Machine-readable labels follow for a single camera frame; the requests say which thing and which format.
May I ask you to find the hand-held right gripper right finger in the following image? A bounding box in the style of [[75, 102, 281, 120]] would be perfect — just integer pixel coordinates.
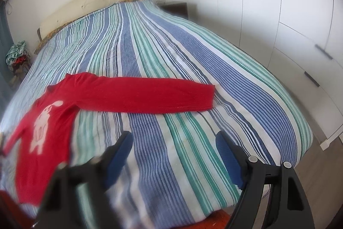
[[216, 130, 315, 229]]

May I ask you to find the blue grey curtain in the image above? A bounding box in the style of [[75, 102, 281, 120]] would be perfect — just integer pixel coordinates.
[[0, 1, 14, 90]]

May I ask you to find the white wardrobe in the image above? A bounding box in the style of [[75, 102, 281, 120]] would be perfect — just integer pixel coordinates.
[[185, 0, 343, 149]]

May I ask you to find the dark wooden nightstand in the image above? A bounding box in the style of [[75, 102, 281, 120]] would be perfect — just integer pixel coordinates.
[[161, 2, 188, 16]]

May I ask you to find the cream padded headboard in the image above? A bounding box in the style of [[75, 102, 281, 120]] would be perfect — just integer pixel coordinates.
[[39, 0, 147, 36]]

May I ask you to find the pile of mixed clothes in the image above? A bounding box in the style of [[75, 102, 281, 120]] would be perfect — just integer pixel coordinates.
[[6, 41, 30, 76]]

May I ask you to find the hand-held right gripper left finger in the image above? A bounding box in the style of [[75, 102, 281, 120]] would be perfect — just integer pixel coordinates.
[[35, 130, 134, 229]]

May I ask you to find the blue green striped bedspread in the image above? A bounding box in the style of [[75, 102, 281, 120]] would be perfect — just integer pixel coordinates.
[[0, 0, 314, 229]]

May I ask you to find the red towel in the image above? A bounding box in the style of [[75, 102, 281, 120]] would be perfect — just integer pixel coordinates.
[[3, 72, 216, 205]]

